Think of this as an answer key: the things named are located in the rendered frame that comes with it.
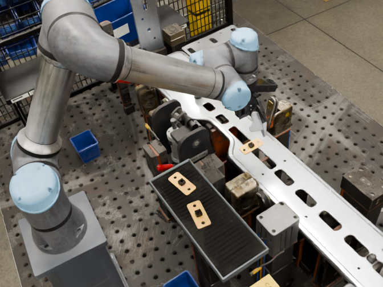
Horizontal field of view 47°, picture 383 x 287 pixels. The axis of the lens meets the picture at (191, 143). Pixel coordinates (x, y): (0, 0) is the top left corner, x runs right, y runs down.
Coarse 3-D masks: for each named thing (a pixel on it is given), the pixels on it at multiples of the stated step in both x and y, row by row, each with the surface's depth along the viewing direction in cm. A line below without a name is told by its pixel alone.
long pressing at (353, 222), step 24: (168, 96) 174; (192, 96) 173; (216, 120) 162; (240, 120) 161; (240, 144) 153; (264, 144) 151; (240, 168) 145; (264, 168) 144; (288, 168) 143; (288, 192) 136; (312, 192) 136; (336, 192) 135; (312, 216) 130; (336, 216) 129; (360, 216) 128; (312, 240) 124; (336, 240) 124; (360, 240) 123; (336, 264) 118; (360, 264) 118
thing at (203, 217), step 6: (192, 204) 117; (198, 204) 117; (192, 210) 116; (198, 210) 115; (204, 210) 116; (192, 216) 115; (198, 216) 114; (204, 216) 114; (198, 222) 113; (210, 222) 113; (198, 228) 112
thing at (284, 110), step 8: (280, 104) 158; (288, 104) 157; (280, 112) 155; (288, 112) 158; (280, 120) 158; (288, 120) 162; (272, 128) 160; (280, 128) 161; (288, 128) 165; (280, 136) 165; (288, 136) 171; (288, 144) 174
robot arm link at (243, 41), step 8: (232, 32) 118; (240, 32) 117; (248, 32) 117; (232, 40) 116; (240, 40) 115; (248, 40) 115; (256, 40) 116; (232, 48) 116; (240, 48) 116; (248, 48) 116; (256, 48) 118; (240, 56) 117; (248, 56) 118; (256, 56) 120; (240, 64) 119; (248, 64) 120; (256, 64) 122; (240, 72) 122; (248, 72) 122
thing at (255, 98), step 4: (256, 80) 127; (252, 84) 126; (252, 92) 131; (256, 92) 132; (252, 96) 131; (256, 96) 131; (252, 100) 130; (256, 100) 132; (248, 104) 130; (252, 104) 132; (256, 104) 133; (244, 108) 131; (248, 108) 132; (252, 108) 134; (236, 112) 133; (240, 112) 130; (244, 112) 132; (248, 112) 133; (240, 116) 132; (244, 116) 133
